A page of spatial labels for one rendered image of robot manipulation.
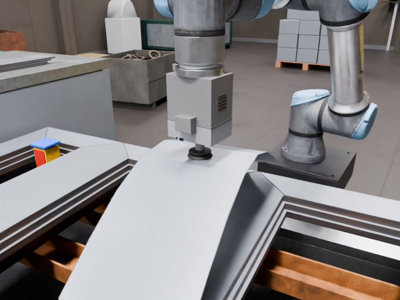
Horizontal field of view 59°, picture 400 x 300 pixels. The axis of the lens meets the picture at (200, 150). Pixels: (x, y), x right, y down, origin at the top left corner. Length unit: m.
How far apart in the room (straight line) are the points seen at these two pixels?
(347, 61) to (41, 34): 8.18
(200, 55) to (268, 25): 12.39
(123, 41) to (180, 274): 8.97
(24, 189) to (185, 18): 0.59
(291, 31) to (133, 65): 4.13
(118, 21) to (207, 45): 8.87
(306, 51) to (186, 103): 7.14
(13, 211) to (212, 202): 0.48
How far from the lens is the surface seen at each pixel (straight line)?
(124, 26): 9.33
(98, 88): 1.56
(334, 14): 0.93
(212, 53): 0.51
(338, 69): 1.03
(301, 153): 1.22
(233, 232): 0.69
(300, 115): 1.20
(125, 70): 4.52
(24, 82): 1.32
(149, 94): 4.42
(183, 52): 0.52
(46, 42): 8.92
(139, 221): 0.51
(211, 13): 0.51
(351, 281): 0.89
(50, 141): 1.13
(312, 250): 1.06
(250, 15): 0.60
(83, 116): 1.52
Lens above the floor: 1.27
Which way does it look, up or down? 23 degrees down
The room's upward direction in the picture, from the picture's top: straight up
